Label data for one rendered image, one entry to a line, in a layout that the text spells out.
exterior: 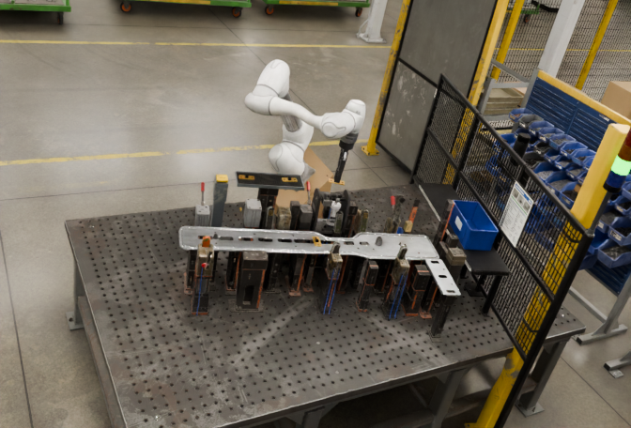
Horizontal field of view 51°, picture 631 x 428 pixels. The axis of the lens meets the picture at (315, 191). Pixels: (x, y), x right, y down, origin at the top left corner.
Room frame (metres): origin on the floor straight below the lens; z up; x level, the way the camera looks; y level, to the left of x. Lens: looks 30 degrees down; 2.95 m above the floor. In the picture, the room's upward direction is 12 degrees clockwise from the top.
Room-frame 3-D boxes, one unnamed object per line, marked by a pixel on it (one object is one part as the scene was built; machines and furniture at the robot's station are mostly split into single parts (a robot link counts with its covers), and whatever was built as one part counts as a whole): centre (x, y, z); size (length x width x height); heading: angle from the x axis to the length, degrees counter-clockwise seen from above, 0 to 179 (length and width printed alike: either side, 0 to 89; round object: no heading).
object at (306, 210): (3.06, 0.03, 0.89); 0.13 x 0.11 x 0.38; 17
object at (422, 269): (2.86, -0.63, 0.84); 0.11 x 0.10 x 0.28; 17
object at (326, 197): (3.11, -0.10, 0.94); 0.18 x 0.13 x 0.49; 107
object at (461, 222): (3.23, -0.90, 1.10); 0.30 x 0.17 x 0.13; 15
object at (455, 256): (2.97, -0.81, 0.88); 0.08 x 0.08 x 0.36; 17
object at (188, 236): (2.87, -0.04, 1.00); 1.38 x 0.22 x 0.02; 107
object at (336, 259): (2.73, -0.17, 0.87); 0.12 x 0.09 x 0.35; 17
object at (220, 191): (3.06, 0.51, 0.92); 0.08 x 0.08 x 0.44; 17
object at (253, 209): (2.95, 0.30, 0.90); 0.13 x 0.10 x 0.41; 17
